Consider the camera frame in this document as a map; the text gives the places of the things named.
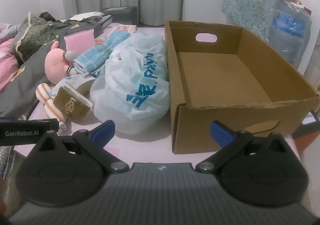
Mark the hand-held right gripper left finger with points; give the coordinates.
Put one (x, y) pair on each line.
(103, 128)

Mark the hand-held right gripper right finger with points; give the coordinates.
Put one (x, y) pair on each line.
(220, 132)

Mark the brown cardboard box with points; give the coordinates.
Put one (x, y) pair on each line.
(225, 124)

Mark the pink towel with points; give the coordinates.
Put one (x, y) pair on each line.
(78, 39)

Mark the white knitted cloth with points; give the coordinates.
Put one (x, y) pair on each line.
(7, 165)

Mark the gold packet in clear case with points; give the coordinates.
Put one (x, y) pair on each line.
(72, 104)

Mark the pink printed bed sheet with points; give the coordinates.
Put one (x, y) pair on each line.
(145, 144)

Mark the white plastic bag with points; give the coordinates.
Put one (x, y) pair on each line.
(130, 84)

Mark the grey blanket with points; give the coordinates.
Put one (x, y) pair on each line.
(30, 77)

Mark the pink printed quilt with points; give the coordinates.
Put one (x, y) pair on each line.
(6, 64)

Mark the bundle of blue towels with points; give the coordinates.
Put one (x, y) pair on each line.
(92, 57)

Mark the green leaf print pillow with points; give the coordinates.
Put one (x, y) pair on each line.
(32, 37)

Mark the orange wet wipes pack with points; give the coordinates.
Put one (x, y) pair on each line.
(125, 28)

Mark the white striped cloth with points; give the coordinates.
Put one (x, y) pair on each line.
(85, 16)

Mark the grey storage box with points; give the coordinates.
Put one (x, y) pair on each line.
(125, 13)

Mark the water bottle pack in plastic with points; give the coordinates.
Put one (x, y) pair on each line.
(287, 34)

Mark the dark brown crumpled thing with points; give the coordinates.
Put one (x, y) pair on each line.
(46, 16)

